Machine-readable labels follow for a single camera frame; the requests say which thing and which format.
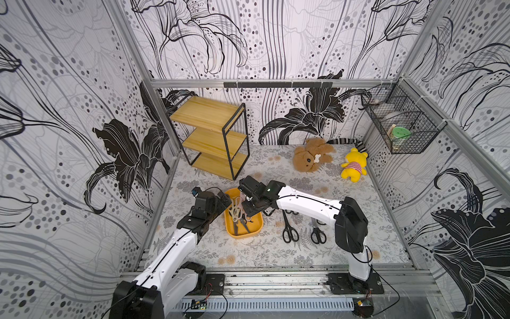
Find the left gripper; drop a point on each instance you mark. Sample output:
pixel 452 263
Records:
pixel 222 207

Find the green lidded jar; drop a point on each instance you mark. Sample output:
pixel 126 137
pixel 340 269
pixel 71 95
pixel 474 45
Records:
pixel 399 136

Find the yellow plush bear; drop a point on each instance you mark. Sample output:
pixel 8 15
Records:
pixel 355 166

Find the left circuit board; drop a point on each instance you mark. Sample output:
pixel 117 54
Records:
pixel 200 305

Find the black wire basket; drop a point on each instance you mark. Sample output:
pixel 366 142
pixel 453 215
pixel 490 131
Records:
pixel 398 104

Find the large black scissors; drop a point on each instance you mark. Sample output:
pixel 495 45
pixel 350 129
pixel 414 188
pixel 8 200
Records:
pixel 289 233

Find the right circuit box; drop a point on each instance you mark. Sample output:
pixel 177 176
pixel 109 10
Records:
pixel 363 308

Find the brown teddy bear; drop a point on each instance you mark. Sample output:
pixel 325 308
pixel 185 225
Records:
pixel 310 157

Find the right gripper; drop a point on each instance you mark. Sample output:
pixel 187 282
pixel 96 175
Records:
pixel 247 201

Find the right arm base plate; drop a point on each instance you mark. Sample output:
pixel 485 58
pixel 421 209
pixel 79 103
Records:
pixel 354 284

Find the yellow storage tray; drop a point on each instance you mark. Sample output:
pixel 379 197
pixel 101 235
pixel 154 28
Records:
pixel 255 224

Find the blue handled scissors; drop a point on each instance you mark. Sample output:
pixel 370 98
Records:
pixel 241 228

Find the black scissors right lower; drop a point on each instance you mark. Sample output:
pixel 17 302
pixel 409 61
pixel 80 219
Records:
pixel 318 237

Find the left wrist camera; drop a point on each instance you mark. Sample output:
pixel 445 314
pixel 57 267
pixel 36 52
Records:
pixel 196 191

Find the beige kitchen scissors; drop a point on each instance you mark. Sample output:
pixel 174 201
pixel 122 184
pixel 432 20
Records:
pixel 236 210

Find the black wall hook bar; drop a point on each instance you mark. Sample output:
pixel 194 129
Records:
pixel 274 84

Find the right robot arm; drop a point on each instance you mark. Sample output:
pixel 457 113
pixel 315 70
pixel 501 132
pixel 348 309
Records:
pixel 344 216

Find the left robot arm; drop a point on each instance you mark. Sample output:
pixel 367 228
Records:
pixel 163 284

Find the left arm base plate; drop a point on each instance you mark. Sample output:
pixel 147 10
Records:
pixel 214 283

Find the aluminium front rail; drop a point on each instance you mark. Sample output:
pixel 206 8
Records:
pixel 318 282

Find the wooden three-tier shelf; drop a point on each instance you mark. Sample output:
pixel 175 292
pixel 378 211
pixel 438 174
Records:
pixel 219 143

